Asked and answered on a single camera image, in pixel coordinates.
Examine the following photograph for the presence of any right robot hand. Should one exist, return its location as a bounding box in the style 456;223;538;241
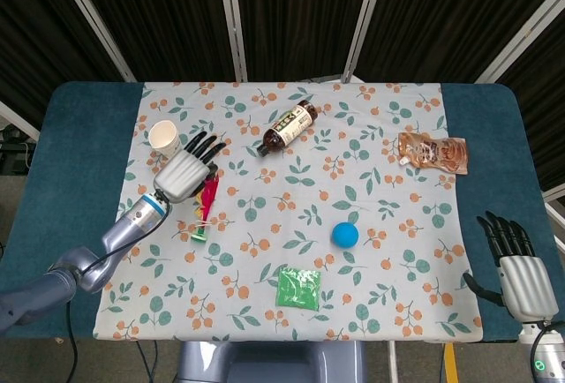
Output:
462;210;560;323

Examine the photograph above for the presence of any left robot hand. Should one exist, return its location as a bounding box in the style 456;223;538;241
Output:
153;131;227;205

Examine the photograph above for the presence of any colourful feather shuttlecock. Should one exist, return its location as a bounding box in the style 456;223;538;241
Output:
190;174;221;244

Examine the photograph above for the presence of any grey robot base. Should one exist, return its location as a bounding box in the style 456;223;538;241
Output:
176;340;367;383

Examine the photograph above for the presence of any white paper cup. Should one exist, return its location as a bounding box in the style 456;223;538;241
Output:
148;120;184;160

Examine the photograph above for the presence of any floral tablecloth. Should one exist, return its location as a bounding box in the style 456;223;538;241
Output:
92;79;484;342

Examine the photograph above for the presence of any brown tea bottle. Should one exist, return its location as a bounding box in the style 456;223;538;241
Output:
257;99;320;156

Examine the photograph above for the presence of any blue felt table cover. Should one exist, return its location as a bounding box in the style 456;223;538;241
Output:
0;80;565;343

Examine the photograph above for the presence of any brown sauce pouch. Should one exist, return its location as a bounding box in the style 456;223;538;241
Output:
396;131;470;176

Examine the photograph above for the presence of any green bead bag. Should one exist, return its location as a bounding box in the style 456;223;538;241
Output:
275;267;322;312

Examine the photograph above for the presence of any blue ball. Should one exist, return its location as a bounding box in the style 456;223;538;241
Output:
331;222;362;249

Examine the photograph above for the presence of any black folding screen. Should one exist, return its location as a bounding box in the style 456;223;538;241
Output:
0;0;565;201

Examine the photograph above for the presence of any blue cable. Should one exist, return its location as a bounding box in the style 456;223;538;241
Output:
134;339;161;383

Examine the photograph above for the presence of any black cable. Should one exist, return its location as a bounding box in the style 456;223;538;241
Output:
64;298;80;383

